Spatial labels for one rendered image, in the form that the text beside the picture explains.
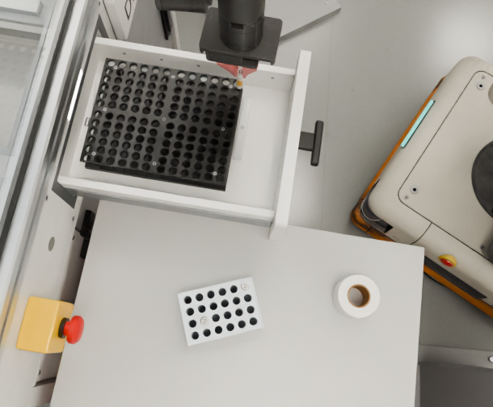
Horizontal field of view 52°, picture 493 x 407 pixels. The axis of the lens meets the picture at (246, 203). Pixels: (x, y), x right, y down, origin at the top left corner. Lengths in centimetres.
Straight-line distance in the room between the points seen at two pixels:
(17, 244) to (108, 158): 19
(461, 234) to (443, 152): 24
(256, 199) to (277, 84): 20
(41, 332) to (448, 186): 115
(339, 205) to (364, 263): 83
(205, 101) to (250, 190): 16
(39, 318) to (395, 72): 155
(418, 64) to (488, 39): 30
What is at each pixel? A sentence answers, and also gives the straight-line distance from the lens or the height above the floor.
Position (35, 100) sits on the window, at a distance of 72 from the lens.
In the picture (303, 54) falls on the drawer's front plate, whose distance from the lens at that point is 83.
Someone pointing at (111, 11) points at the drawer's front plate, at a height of 90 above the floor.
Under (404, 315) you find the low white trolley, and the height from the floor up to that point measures 76.
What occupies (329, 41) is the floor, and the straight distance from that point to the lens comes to 197.
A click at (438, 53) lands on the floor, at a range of 207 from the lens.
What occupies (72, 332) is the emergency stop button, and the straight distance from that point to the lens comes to 76.
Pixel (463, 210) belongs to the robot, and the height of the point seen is 28.
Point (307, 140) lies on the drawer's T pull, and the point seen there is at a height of 91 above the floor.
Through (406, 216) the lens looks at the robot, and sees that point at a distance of 148.
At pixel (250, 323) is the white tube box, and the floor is 76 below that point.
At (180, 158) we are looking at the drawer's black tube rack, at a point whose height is 90.
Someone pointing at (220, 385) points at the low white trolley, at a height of 76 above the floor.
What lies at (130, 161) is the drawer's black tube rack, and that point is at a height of 90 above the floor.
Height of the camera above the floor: 163
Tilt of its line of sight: 75 degrees down
